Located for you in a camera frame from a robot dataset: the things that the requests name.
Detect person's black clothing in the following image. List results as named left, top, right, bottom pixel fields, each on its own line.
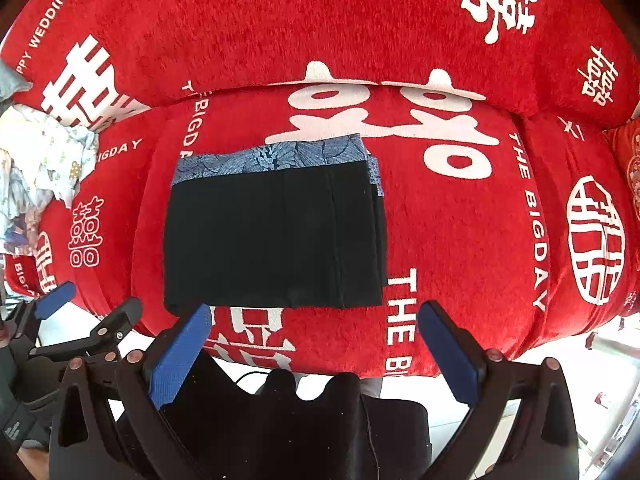
left=115, top=350, right=433, bottom=480

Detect red embroidered cushion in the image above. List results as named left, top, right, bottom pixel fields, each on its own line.
left=602, top=117, right=640, bottom=196

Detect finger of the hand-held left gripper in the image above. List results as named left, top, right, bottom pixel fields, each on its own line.
left=27, top=297, right=144, bottom=363
left=5, top=281, right=77, bottom=346

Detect person's left forearm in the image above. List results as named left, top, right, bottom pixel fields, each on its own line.
left=15, top=440, right=51, bottom=480

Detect red printed blanket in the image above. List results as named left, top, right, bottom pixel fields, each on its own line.
left=0, top=0, right=640, bottom=378

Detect grey cloth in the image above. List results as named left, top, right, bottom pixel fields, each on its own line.
left=0, top=60, right=33, bottom=106

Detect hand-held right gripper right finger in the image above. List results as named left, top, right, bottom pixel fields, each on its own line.
left=417, top=300, right=581, bottom=480

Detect white floral cloth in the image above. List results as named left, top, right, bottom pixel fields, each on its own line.
left=0, top=102, right=101, bottom=256

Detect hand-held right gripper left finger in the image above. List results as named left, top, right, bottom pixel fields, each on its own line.
left=48, top=302, right=213, bottom=480

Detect person's left hand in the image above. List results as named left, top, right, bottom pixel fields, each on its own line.
left=0, top=392, right=56, bottom=456

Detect black cable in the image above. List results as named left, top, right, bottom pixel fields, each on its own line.
left=235, top=369, right=273, bottom=393

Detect black pants with blue waistband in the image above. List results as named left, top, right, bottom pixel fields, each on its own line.
left=162, top=132, right=390, bottom=317

